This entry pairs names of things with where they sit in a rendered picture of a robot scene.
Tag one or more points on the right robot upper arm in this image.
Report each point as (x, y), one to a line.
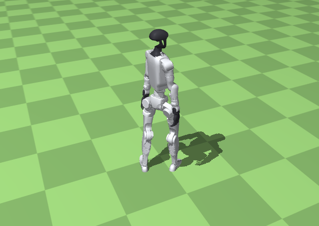
(167, 67)

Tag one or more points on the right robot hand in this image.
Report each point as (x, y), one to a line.
(176, 117)

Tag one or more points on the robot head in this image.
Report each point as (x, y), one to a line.
(158, 35)

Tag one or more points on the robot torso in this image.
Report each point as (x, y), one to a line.
(157, 80)

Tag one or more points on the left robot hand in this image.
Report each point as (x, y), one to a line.
(144, 96)

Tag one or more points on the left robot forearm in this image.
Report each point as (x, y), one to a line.
(147, 85)

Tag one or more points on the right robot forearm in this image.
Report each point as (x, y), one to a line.
(174, 97)

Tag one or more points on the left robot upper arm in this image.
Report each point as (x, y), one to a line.
(146, 71)

